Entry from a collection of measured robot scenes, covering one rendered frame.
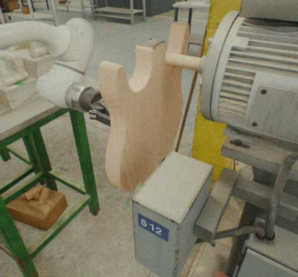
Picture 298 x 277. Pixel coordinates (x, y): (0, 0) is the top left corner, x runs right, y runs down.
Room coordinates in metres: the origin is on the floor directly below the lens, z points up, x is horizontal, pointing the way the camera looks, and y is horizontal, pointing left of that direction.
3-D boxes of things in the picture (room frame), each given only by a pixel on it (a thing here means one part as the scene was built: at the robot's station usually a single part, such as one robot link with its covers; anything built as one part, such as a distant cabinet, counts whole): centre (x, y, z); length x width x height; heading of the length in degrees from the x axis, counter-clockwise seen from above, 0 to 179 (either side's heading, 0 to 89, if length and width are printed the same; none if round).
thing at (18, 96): (1.07, 0.67, 0.98); 0.27 x 0.16 x 0.09; 59
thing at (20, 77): (1.02, 0.59, 1.04); 0.11 x 0.03 x 0.03; 149
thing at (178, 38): (0.69, -0.07, 1.28); 0.07 x 0.04 x 0.10; 149
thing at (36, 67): (1.20, 0.58, 1.02); 0.27 x 0.15 x 0.17; 59
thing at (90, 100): (0.68, 0.16, 1.10); 0.09 x 0.08 x 0.07; 59
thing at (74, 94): (0.72, 0.22, 1.10); 0.09 x 0.06 x 0.09; 149
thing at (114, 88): (0.46, 0.06, 1.26); 0.07 x 0.04 x 0.09; 149
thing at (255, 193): (0.38, -0.26, 1.02); 0.13 x 0.04 x 0.04; 59
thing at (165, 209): (0.32, -0.12, 0.99); 0.24 x 0.21 x 0.26; 59
